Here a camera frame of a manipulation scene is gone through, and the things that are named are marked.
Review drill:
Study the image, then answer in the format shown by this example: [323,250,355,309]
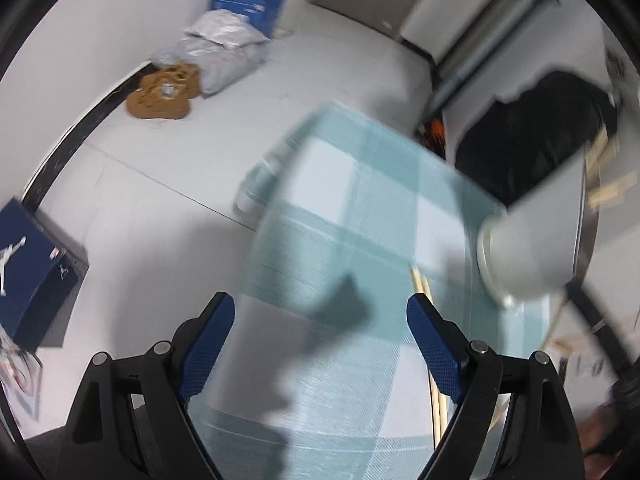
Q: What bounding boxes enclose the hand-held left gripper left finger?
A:
[50,291,236,480]

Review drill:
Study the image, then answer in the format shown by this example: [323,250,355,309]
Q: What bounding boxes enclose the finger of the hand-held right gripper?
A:
[565,277,636,376]

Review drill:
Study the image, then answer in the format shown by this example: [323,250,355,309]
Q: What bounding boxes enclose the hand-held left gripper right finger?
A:
[406,294,586,480]

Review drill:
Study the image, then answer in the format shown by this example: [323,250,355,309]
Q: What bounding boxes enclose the bundle of wooden chopsticks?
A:
[409,266,451,448]

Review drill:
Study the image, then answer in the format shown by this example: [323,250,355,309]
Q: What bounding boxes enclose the white bowl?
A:
[476,125,601,311]

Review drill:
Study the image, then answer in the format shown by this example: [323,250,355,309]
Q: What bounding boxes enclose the wooden chopstick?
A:
[585,127,618,168]
[587,172,637,208]

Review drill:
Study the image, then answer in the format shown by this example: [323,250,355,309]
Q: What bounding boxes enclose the person's right hand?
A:
[580,402,623,480]

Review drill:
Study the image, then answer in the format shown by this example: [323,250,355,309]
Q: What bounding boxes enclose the teal checked tablecloth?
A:
[195,100,566,480]

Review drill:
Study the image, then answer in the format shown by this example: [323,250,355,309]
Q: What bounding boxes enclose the white sneaker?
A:
[235,147,301,215]

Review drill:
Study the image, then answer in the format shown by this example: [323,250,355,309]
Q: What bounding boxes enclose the blue shoe box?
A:
[0,197,90,353]

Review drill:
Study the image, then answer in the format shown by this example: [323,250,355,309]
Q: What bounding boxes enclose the black backpack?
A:
[452,70,621,208]

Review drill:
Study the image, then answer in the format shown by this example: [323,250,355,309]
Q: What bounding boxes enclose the red and white printed item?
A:
[0,330,43,396]

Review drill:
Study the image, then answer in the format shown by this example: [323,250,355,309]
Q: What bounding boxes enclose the orange object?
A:
[420,119,447,148]

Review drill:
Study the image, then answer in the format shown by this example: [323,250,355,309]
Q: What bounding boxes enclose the black baseboard strip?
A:
[22,60,153,211]

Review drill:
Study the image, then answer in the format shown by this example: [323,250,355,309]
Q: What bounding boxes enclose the brown suede shoes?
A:
[125,62,201,122]

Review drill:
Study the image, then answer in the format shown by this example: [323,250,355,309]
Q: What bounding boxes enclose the white plastic bags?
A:
[155,10,273,98]

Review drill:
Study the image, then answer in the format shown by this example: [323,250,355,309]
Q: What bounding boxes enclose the grey metal pole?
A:
[432,0,561,111]

